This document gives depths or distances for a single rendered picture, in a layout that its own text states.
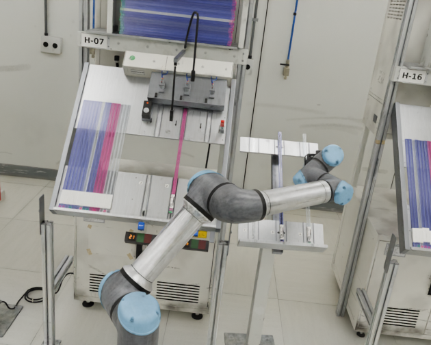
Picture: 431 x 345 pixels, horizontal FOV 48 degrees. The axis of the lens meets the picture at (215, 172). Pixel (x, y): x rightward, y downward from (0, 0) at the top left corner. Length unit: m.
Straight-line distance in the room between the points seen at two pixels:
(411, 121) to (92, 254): 1.65
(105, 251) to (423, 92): 1.75
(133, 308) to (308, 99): 2.74
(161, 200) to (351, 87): 2.24
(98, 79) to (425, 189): 1.52
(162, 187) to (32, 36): 2.28
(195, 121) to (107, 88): 0.43
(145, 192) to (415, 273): 1.37
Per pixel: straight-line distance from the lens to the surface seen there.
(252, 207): 1.39
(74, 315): 2.66
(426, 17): 2.56
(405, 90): 2.58
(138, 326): 1.38
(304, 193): 1.51
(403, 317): 2.72
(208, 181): 1.46
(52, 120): 4.11
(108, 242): 2.44
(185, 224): 1.47
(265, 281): 2.23
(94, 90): 2.28
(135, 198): 2.03
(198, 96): 2.14
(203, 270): 2.44
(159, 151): 3.95
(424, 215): 2.20
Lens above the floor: 1.61
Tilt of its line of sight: 20 degrees down
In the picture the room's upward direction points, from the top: 6 degrees clockwise
